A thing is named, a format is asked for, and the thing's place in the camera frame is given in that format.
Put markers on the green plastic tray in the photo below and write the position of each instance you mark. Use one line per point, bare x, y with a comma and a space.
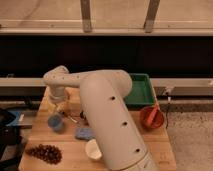
141, 93

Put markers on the blue plastic cup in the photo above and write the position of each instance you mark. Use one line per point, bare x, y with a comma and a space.
55, 122

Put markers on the orange bowl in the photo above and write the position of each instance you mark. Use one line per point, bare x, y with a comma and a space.
144, 113

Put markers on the black chair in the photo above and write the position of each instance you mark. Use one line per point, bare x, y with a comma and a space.
9, 135

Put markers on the orange carrot stick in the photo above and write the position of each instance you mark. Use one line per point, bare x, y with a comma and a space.
152, 116

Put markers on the small metal cup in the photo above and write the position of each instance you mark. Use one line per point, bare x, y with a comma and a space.
82, 116

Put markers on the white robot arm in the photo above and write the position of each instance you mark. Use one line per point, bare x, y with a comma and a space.
102, 94

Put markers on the white paper cup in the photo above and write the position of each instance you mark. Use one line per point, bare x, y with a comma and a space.
92, 150

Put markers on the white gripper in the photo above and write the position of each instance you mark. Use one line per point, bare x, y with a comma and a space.
58, 97

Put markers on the bunch of dark grapes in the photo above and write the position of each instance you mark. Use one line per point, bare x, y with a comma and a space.
48, 153

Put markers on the blue sponge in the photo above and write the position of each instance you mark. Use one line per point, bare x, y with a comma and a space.
84, 133

